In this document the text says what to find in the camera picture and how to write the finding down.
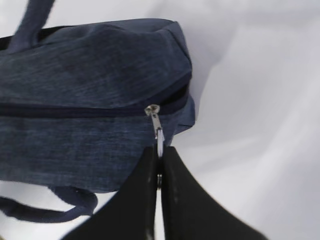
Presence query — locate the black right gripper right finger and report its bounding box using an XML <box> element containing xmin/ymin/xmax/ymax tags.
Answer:
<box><xmin>161</xmin><ymin>146</ymin><xmax>266</xmax><ymax>240</ymax></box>

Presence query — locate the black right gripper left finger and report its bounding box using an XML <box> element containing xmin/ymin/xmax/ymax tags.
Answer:
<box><xmin>64</xmin><ymin>147</ymin><xmax>158</xmax><ymax>240</ymax></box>

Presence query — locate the navy blue lunch bag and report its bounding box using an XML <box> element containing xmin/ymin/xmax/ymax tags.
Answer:
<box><xmin>0</xmin><ymin>0</ymin><xmax>195</xmax><ymax>223</ymax></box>

